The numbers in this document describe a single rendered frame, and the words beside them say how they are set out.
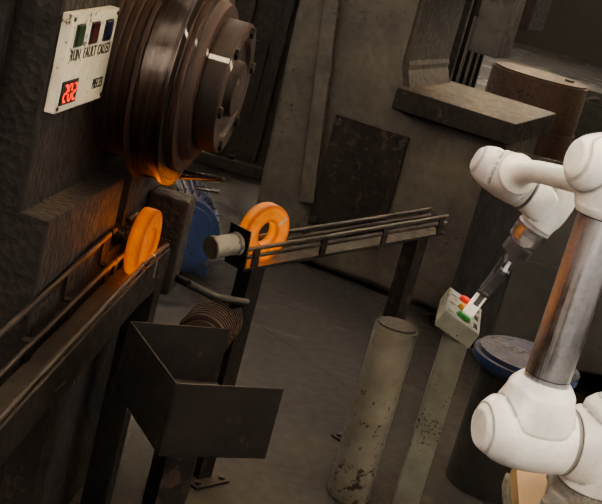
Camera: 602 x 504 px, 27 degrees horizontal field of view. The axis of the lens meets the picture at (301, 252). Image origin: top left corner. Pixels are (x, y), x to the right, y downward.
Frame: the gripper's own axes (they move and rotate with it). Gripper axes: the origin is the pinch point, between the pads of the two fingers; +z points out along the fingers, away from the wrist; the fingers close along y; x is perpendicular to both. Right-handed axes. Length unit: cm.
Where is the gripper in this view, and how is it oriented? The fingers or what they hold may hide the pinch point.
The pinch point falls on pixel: (475, 304)
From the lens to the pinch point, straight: 330.7
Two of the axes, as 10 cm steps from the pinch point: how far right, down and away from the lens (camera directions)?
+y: -1.6, 2.3, -9.6
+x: 8.2, 5.8, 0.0
